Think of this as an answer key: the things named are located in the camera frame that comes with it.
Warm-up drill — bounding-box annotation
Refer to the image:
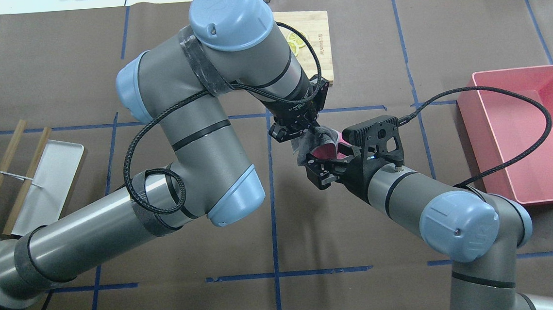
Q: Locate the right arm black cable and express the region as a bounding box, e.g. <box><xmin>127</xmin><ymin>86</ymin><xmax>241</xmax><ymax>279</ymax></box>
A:
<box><xmin>396</xmin><ymin>82</ymin><xmax>553</xmax><ymax>194</ymax></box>

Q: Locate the bamboo cutting board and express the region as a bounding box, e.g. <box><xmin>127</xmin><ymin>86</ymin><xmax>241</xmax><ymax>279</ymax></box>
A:
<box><xmin>273</xmin><ymin>10</ymin><xmax>335</xmax><ymax>85</ymax></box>

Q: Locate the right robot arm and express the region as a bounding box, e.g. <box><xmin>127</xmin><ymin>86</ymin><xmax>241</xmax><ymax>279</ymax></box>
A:
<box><xmin>303</xmin><ymin>152</ymin><xmax>553</xmax><ymax>310</ymax></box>

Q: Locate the grey and pink cloth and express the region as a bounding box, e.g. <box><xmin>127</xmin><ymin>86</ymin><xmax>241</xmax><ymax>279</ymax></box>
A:
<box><xmin>291</xmin><ymin>126</ymin><xmax>342</xmax><ymax>166</ymax></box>

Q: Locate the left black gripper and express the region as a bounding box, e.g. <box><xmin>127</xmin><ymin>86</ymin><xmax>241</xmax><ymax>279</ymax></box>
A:
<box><xmin>265</xmin><ymin>76</ymin><xmax>330</xmax><ymax>142</ymax></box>

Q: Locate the upper lemon slice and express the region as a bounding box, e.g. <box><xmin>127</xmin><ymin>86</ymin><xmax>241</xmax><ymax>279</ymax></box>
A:
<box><xmin>286</xmin><ymin>32</ymin><xmax>306</xmax><ymax>48</ymax></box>

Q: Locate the pink plastic bin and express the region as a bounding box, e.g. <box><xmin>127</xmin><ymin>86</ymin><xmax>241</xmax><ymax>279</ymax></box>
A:
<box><xmin>455</xmin><ymin>65</ymin><xmax>553</xmax><ymax>210</ymax></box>

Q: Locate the white rectangular tray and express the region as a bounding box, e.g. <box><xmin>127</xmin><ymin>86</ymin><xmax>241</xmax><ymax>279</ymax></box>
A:
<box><xmin>11</xmin><ymin>140</ymin><xmax>85</xmax><ymax>236</ymax></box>

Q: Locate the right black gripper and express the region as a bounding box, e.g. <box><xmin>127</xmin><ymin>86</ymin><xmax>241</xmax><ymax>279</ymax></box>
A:
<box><xmin>304</xmin><ymin>144</ymin><xmax>380</xmax><ymax>190</ymax></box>

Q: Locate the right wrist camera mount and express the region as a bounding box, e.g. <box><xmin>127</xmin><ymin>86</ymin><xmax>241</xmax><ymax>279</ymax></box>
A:
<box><xmin>342</xmin><ymin>115</ymin><xmax>404</xmax><ymax>170</ymax></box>

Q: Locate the left wooden rack rod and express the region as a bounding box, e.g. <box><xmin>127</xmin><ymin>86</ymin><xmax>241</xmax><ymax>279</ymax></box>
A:
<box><xmin>0</xmin><ymin>119</ymin><xmax>28</xmax><ymax>188</ymax></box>

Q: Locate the right wooden rack rod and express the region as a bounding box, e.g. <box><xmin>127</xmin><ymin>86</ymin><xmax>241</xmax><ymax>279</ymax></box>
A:
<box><xmin>3</xmin><ymin>127</ymin><xmax>51</xmax><ymax>236</ymax></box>

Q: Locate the wooden rack rod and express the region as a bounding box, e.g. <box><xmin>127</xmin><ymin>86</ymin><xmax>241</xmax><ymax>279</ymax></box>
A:
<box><xmin>3</xmin><ymin>127</ymin><xmax>51</xmax><ymax>236</ymax></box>
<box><xmin>0</xmin><ymin>119</ymin><xmax>28</xmax><ymax>188</ymax></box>

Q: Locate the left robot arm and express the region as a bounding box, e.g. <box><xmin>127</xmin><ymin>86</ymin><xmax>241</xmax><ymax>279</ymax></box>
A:
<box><xmin>0</xmin><ymin>0</ymin><xmax>328</xmax><ymax>310</ymax></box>

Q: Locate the lower lemon slice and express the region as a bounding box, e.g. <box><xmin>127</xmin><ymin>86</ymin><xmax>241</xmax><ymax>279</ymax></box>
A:
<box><xmin>287</xmin><ymin>41</ymin><xmax>300</xmax><ymax>57</ymax></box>

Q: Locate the lemon slice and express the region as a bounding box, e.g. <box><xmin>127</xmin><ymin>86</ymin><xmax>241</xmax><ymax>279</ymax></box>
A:
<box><xmin>287</xmin><ymin>41</ymin><xmax>300</xmax><ymax>57</ymax></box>
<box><xmin>286</xmin><ymin>32</ymin><xmax>306</xmax><ymax>48</ymax></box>

